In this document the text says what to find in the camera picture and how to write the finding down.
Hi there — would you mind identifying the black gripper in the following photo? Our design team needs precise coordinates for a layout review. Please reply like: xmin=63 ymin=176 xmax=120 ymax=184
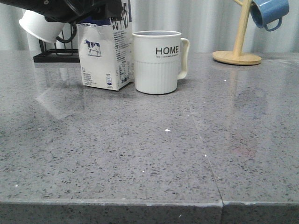
xmin=0 ymin=0 xmax=123 ymax=24

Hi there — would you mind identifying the white blue milk carton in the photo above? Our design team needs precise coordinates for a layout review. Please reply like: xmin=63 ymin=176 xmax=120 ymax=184
xmin=78 ymin=0 xmax=134 ymax=91

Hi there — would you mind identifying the white ribbed HOME mug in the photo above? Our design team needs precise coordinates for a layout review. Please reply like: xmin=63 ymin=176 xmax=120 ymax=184
xmin=132 ymin=30 xmax=190 ymax=95

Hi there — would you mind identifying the wooden mug tree stand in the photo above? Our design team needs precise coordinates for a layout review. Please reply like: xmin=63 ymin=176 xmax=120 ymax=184
xmin=212 ymin=0 xmax=262 ymax=66

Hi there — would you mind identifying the blue enamel mug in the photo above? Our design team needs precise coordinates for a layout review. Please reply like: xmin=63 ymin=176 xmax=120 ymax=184
xmin=250 ymin=0 xmax=290 ymax=32

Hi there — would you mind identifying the white mug black handle left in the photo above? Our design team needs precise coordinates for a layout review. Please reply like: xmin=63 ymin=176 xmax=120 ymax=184
xmin=19 ymin=10 xmax=77 ymax=43

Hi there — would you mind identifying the black wire mug rack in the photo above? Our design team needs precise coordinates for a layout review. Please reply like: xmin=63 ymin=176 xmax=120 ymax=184
xmin=33 ymin=24 xmax=80 ymax=63

